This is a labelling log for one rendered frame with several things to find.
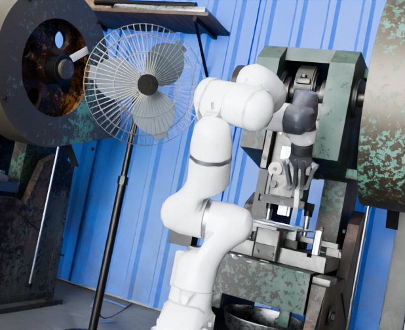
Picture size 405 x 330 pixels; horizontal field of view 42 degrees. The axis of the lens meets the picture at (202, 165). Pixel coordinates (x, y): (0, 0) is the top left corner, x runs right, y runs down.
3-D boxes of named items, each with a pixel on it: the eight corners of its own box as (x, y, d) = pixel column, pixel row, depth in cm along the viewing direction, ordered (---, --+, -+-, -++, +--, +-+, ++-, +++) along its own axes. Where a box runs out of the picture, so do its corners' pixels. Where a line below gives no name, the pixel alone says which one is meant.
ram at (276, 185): (297, 200, 198) (312, 124, 200) (260, 193, 205) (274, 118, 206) (307, 202, 214) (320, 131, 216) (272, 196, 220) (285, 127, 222)
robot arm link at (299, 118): (272, 135, 168) (302, 141, 163) (275, 95, 163) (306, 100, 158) (296, 122, 182) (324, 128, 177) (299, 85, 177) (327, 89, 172)
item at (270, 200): (304, 216, 202) (307, 202, 202) (255, 206, 210) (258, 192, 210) (312, 217, 216) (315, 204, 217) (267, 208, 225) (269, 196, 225)
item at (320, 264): (324, 274, 189) (327, 258, 189) (211, 247, 208) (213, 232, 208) (337, 269, 216) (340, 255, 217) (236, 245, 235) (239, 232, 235)
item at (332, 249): (340, 258, 199) (345, 231, 200) (297, 248, 206) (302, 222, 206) (343, 257, 204) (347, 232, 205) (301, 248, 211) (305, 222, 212)
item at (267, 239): (271, 264, 182) (278, 226, 182) (234, 255, 188) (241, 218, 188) (289, 261, 205) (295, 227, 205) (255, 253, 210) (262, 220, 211)
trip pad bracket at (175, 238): (184, 277, 199) (194, 226, 200) (162, 271, 203) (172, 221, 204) (191, 276, 204) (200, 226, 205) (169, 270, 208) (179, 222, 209)
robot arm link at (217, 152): (214, 171, 128) (219, 105, 119) (163, 150, 137) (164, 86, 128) (257, 146, 142) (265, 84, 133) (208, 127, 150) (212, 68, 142)
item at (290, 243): (298, 249, 201) (299, 241, 201) (249, 238, 210) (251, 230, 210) (307, 249, 216) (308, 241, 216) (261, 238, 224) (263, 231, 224)
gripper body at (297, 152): (286, 144, 177) (285, 169, 180) (312, 148, 174) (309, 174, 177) (292, 138, 183) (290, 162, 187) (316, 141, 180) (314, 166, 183)
